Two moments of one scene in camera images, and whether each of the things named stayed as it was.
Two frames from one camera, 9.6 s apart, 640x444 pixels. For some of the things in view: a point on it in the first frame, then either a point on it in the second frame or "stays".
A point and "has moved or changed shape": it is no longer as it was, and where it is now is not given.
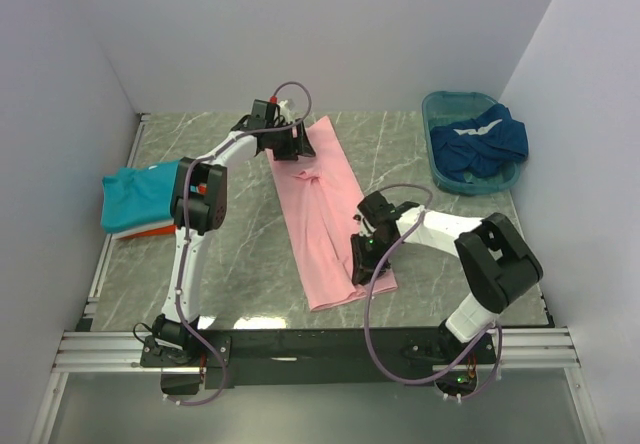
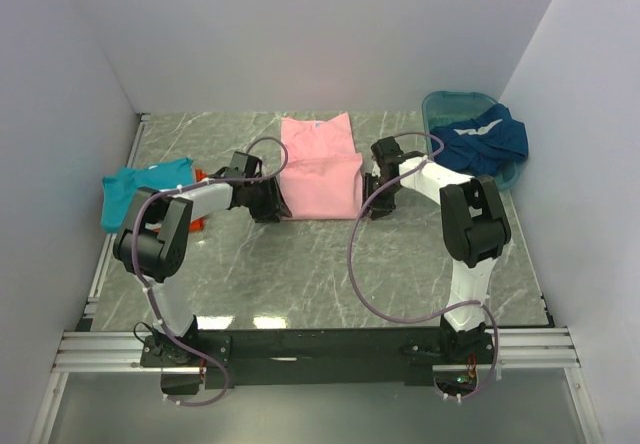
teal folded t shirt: x=138 y=197 stays
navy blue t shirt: x=479 y=147 stays
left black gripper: x=296 y=148 → x=266 y=214
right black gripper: x=363 y=266 → x=382 y=208
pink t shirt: x=322 y=208 has moved or changed shape
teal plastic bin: x=449 y=107 stays
